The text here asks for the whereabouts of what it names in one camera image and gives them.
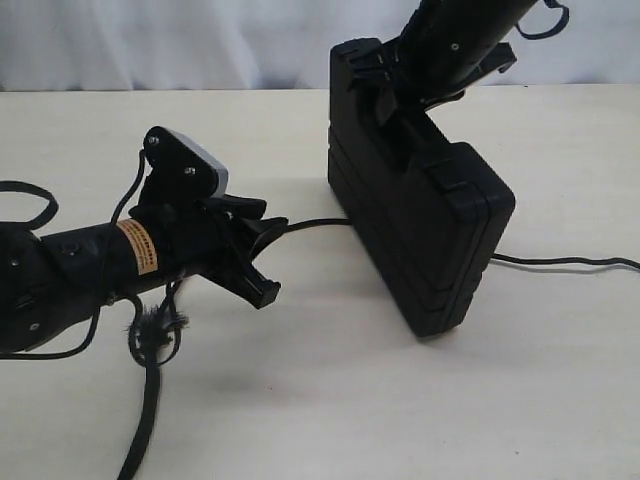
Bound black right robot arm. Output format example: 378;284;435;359
348;0;535;109

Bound thin black cable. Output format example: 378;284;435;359
0;149;151;361
517;0;571;39

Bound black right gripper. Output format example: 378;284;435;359
349;29;517;108

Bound thin black right cable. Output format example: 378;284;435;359
517;0;571;39

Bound black plastic tool case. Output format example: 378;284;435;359
328;38;516;338

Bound black cord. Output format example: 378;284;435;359
114;217;640;480

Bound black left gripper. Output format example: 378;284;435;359
134;174;289;309

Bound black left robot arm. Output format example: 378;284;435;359
1;173;289;359

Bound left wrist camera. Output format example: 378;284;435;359
143;126;229;203

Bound thin black left cable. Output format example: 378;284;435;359
0;149;151;361

